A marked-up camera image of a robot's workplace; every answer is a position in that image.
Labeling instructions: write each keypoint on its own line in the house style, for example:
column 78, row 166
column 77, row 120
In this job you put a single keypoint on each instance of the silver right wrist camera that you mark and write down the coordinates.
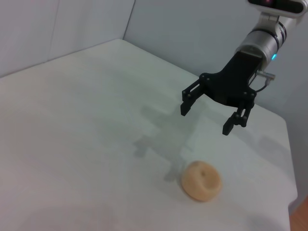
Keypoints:
column 288, row 10

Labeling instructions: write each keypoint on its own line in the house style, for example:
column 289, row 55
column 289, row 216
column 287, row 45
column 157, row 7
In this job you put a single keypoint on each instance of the round beige bread bun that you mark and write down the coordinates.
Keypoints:
column 199, row 185

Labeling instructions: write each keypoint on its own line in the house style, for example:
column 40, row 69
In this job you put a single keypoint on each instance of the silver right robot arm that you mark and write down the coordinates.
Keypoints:
column 262, row 41

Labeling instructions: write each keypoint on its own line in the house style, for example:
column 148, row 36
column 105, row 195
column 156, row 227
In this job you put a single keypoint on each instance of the white tablecloth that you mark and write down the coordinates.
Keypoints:
column 72, row 144

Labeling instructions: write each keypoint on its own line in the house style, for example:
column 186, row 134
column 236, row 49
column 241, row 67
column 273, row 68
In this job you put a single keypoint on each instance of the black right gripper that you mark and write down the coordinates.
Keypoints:
column 231, row 86

